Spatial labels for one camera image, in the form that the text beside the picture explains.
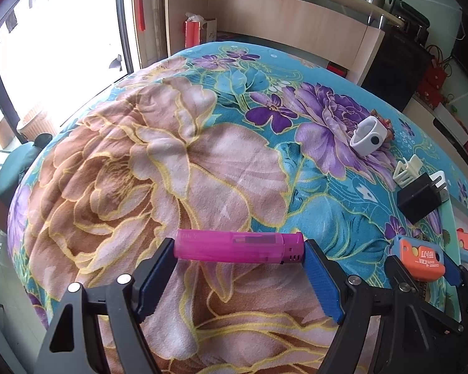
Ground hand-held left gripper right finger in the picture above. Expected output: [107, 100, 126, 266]
[304, 239, 443, 374]

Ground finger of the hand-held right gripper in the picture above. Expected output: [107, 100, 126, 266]
[385, 255, 466, 335]
[445, 257, 468, 316]

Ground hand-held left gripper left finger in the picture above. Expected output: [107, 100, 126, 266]
[33, 237, 178, 374]

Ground orange and blue utility knife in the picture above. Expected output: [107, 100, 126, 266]
[388, 236, 448, 282]

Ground teal shallow cardboard box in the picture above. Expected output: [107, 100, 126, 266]
[439, 181, 468, 320]

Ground black charger plug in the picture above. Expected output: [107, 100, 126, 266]
[397, 171, 450, 225]

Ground pink lighter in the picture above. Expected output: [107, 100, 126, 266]
[173, 229, 305, 264]

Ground white hair clip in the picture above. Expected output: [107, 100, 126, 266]
[393, 155, 424, 190]

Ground white smart watch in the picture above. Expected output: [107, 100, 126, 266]
[350, 116, 387, 157]

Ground brown and pink hair claw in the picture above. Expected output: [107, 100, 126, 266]
[370, 112, 395, 141]

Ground floral printed blanket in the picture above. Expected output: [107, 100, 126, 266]
[7, 41, 468, 374]

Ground white television cabinet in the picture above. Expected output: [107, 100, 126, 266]
[406, 93, 468, 172]

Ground green chair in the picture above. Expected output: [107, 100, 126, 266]
[0, 134, 53, 196]

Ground wicker basket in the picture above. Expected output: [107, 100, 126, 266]
[17, 109, 58, 141]

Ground red gift bag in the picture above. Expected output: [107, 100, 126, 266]
[417, 45, 450, 106]

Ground black water dispenser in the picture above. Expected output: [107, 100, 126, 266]
[361, 0, 433, 113]

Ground red paper bag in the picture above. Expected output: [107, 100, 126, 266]
[184, 13, 219, 49]

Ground wooden bar counter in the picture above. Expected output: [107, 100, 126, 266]
[158, 0, 404, 86]

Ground red hanging ornament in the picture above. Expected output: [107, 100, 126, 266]
[132, 0, 147, 32]

